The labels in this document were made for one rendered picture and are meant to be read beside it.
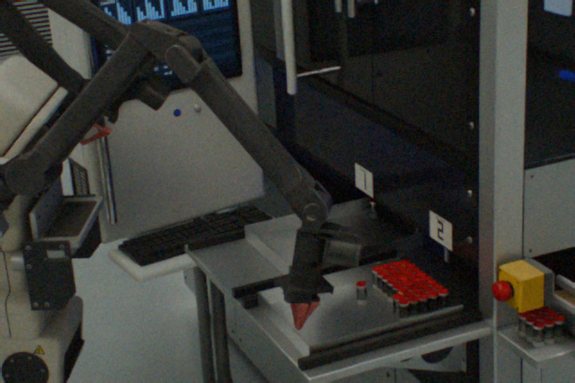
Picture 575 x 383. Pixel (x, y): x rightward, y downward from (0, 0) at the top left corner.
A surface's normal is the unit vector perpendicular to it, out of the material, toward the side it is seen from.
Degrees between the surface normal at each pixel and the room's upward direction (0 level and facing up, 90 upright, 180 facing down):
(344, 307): 0
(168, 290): 0
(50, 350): 90
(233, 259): 0
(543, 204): 90
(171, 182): 90
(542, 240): 90
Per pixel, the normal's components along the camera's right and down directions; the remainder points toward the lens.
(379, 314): -0.06, -0.93
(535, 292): 0.41, 0.31
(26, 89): 0.62, -0.71
